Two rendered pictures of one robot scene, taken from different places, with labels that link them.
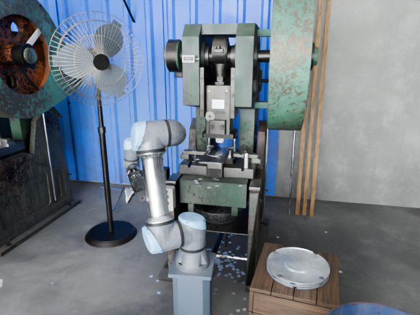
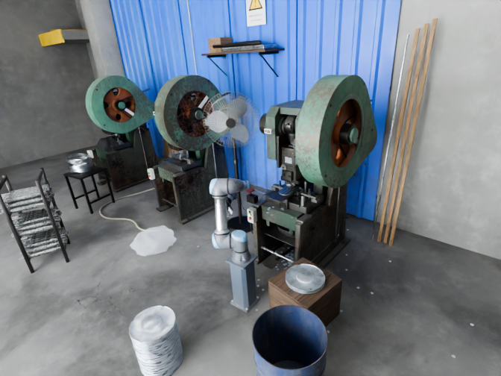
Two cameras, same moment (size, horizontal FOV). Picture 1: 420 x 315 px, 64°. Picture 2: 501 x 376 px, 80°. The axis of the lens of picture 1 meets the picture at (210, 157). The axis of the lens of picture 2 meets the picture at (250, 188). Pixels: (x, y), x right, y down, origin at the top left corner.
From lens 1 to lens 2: 123 cm
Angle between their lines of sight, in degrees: 31
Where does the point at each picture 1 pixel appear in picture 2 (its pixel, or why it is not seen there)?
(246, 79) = not seen: hidden behind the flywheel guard
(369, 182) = (462, 228)
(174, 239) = (225, 243)
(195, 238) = (237, 245)
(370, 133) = (467, 184)
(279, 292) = (281, 288)
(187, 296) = (234, 274)
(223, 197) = (284, 221)
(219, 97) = (288, 156)
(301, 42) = (312, 138)
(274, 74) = (299, 156)
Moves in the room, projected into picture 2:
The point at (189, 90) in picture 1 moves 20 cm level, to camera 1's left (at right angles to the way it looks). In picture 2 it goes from (270, 150) to (250, 148)
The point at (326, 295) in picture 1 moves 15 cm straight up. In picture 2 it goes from (306, 299) to (306, 282)
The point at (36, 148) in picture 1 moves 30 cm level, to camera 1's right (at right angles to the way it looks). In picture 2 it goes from (207, 164) to (227, 167)
